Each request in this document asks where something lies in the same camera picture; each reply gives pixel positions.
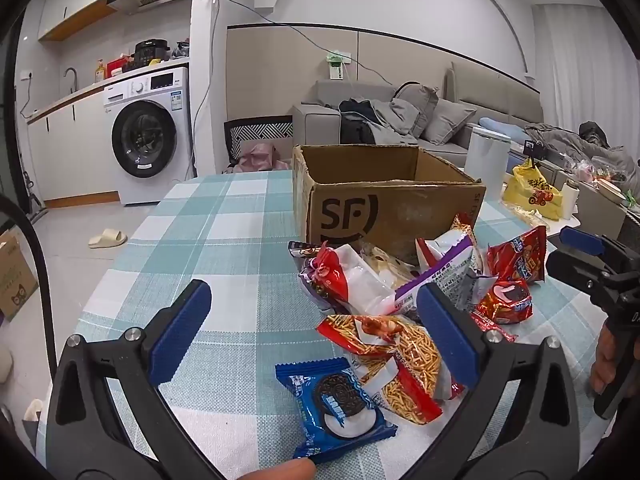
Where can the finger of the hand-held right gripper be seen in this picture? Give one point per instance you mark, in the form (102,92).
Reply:
(580,241)
(570,267)

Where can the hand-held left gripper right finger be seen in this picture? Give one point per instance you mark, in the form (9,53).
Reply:
(447,335)

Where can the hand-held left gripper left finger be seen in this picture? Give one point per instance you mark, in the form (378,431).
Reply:
(180,335)

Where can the orange noodle-stick snack packet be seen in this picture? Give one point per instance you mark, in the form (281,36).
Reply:
(400,360)

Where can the red snack packet dark print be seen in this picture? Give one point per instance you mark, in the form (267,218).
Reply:
(505,305)

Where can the purple and white snack packet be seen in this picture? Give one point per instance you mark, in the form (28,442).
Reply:
(450,265)

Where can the clear cracker packet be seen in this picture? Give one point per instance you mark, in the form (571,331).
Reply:
(385,262)

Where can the white and red snack packet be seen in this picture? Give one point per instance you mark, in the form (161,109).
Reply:
(360,285)

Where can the brown cardboard box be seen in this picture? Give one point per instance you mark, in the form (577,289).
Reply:
(400,220)

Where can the blue cookie packet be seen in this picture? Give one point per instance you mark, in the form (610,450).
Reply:
(340,400)

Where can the person's right hand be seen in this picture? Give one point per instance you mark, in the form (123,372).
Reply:
(605,360)

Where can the person's left hand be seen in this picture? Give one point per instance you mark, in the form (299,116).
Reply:
(285,472)

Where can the white marble side table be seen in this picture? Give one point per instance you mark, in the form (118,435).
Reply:
(595,215)

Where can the white bottle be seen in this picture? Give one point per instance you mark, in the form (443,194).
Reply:
(570,200)

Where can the clear food container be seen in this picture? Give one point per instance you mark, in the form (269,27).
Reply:
(527,219)

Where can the yellow plastic bag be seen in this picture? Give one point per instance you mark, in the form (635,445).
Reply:
(532,190)

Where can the grey padded coat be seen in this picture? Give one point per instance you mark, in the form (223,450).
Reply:
(565,140)

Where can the teal checkered tablecloth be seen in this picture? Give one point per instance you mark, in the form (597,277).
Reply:
(225,240)

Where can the beige slipper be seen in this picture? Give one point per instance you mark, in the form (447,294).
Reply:
(107,239)

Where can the white cylindrical bin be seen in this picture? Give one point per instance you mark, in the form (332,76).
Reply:
(487,155)

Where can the light blue cushion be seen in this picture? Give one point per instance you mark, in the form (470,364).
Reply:
(500,125)

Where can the cardboard box cat print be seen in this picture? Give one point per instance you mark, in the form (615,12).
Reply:
(17,280)

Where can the light grey cushion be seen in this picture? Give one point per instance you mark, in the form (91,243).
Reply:
(450,120)

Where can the pink cloth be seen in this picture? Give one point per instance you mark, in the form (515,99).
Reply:
(260,157)

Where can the white washing machine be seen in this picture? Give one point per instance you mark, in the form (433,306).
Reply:
(150,140)

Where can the white kitchen base cabinet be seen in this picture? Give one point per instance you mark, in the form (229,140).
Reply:
(75,150)

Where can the dark grey cushion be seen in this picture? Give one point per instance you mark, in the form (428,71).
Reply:
(420,97)

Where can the black white patterned basket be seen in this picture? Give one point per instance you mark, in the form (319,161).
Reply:
(257,132)

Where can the dark jacket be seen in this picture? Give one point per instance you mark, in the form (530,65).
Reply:
(355,125)

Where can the grey sofa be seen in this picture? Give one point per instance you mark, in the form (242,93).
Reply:
(315,125)

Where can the steel kitchen faucet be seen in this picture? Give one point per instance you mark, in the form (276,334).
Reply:
(75,82)

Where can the yellow soap bottle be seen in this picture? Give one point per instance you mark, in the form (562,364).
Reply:
(100,72)

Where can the red box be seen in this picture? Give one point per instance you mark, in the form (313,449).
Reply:
(119,67)

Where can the black framed glass door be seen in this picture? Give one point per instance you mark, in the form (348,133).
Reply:
(17,110)

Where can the black pressure cooker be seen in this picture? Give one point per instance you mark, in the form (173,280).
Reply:
(150,52)

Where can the dark plastic bag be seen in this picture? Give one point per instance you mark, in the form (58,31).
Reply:
(181,49)

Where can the white wall-mounted device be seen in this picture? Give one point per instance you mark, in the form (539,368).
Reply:
(336,65)

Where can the white wall socket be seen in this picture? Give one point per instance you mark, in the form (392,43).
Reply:
(26,76)

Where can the white wall cabinets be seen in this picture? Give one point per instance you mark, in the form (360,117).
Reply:
(75,5)

